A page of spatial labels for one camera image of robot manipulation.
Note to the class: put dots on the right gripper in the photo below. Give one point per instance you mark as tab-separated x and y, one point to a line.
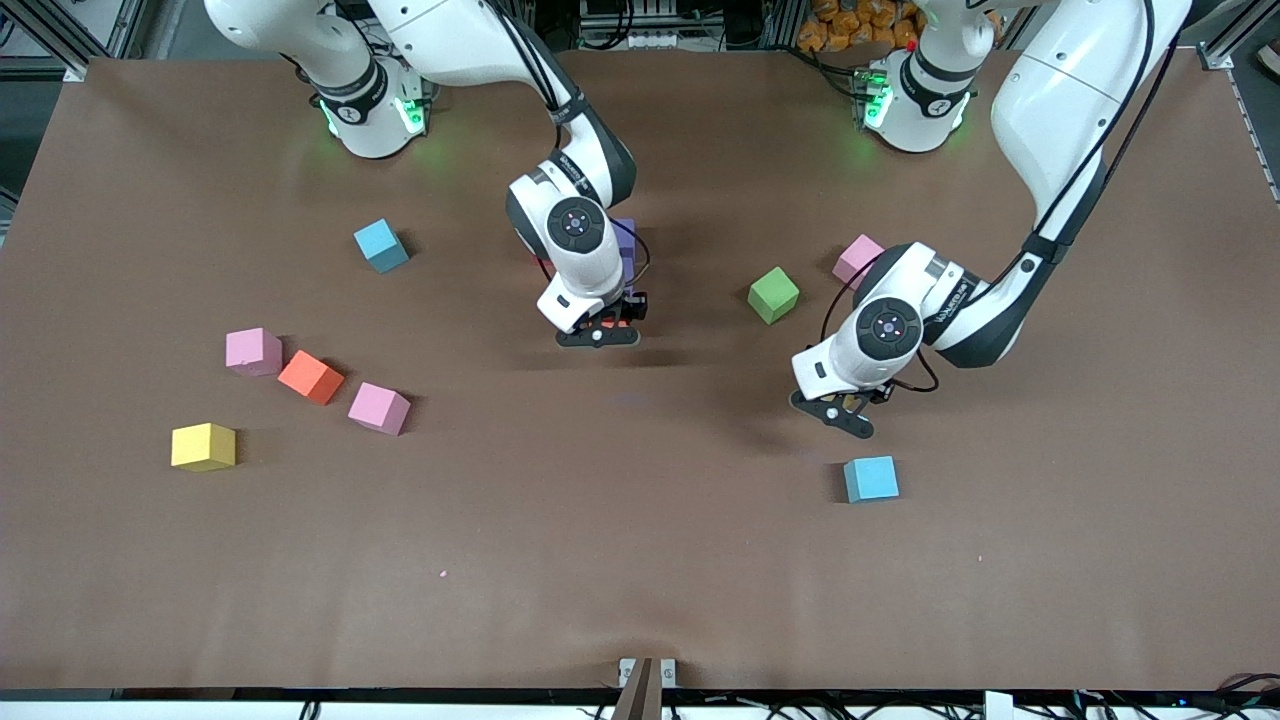
630	306

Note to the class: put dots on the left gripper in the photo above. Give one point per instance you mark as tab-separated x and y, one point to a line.
872	396

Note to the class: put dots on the orange foam block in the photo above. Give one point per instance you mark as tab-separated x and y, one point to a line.
605	322
310	377

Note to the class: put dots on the purple foam block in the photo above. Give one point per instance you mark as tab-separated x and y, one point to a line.
626	235
630	270

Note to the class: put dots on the pink foam block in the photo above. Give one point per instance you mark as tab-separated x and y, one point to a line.
379	408
253	351
855	255

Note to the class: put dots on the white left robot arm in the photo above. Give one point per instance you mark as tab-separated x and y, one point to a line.
890	327

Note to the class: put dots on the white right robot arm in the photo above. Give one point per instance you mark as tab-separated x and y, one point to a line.
575	222

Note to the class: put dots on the light blue foam block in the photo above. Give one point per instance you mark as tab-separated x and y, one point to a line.
871	478
380	245

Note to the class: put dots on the green foam block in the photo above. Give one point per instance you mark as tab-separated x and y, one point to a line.
773	295

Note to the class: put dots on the brown paper table cover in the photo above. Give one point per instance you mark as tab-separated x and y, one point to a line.
640	560

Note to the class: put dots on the white electronics box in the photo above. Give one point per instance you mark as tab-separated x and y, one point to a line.
630	20

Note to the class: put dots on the orange snack bag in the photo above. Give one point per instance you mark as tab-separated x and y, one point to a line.
860	25

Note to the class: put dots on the grey metal camera bracket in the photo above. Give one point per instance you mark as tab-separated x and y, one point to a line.
645	680

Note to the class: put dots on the silver aluminium frame profile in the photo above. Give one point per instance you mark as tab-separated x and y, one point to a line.
90	40
1215	58

